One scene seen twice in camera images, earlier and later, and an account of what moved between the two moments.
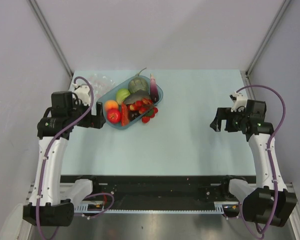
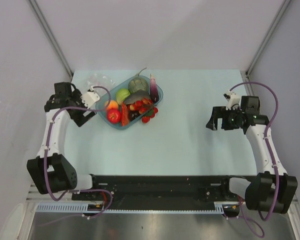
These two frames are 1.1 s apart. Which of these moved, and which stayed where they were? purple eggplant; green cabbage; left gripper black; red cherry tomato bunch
Moved: left gripper black
Stayed: red cherry tomato bunch; green cabbage; purple eggplant
